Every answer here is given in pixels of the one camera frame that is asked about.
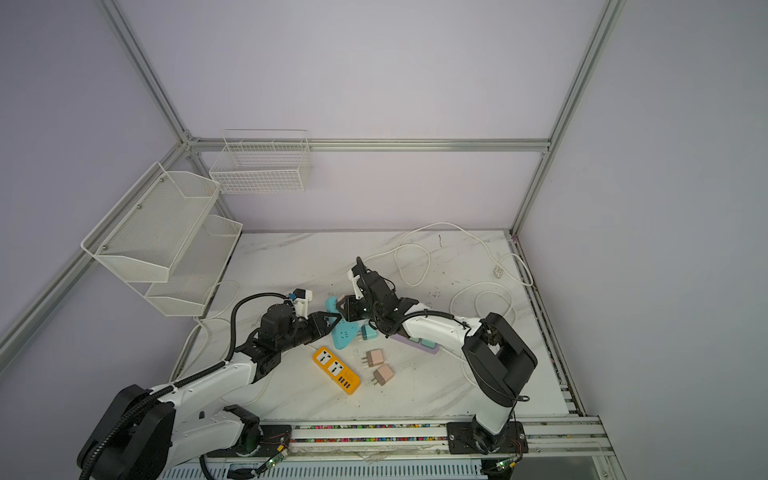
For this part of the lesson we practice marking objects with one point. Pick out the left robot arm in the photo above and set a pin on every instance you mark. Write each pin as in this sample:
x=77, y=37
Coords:
x=145, y=432

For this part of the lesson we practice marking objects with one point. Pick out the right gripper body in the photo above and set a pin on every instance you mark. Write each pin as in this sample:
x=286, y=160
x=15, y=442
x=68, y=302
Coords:
x=359, y=309

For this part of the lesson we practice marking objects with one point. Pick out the upper white mesh shelf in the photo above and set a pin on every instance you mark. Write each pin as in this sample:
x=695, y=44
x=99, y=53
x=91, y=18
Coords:
x=144, y=237

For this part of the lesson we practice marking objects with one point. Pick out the white wire basket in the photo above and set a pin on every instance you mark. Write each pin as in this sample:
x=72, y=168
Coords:
x=254, y=161

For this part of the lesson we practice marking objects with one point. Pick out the pink charger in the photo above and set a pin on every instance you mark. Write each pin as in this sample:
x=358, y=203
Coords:
x=374, y=358
x=382, y=375

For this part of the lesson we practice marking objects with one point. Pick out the white mesh shelf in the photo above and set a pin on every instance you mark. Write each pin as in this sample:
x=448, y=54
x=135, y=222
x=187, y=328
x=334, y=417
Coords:
x=144, y=237
x=191, y=285

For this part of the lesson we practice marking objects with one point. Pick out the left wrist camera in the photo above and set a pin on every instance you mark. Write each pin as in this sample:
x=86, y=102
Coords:
x=300, y=300

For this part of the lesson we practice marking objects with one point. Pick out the teal mountain-shaped power strip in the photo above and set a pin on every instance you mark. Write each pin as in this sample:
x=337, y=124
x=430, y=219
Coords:
x=344, y=332

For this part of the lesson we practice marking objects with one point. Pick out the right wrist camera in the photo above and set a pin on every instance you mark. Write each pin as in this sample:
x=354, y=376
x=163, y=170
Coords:
x=356, y=275

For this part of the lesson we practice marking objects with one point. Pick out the purple power strip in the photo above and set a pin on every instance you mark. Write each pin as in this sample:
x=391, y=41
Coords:
x=414, y=343

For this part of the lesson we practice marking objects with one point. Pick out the mint charger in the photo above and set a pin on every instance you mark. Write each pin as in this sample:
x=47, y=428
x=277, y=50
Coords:
x=368, y=332

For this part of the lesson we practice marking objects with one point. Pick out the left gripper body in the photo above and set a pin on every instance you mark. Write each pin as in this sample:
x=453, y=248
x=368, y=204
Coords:
x=297, y=337

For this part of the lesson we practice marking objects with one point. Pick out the lower white mesh shelf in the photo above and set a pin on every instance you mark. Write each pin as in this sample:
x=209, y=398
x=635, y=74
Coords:
x=191, y=285

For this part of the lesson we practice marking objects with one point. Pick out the orange power strip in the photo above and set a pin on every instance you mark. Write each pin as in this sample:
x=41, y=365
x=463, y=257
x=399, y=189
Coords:
x=336, y=370

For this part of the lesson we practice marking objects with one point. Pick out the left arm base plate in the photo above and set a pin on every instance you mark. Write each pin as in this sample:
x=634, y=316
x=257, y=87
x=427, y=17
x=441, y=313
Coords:
x=260, y=441

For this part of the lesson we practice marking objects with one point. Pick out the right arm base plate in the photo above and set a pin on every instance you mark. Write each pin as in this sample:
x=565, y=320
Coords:
x=472, y=438

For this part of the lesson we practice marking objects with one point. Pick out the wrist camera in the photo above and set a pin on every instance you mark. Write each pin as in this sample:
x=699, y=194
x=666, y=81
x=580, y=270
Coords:
x=300, y=300
x=356, y=275

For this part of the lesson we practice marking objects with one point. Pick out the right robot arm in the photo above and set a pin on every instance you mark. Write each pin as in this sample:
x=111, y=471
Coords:
x=498, y=358

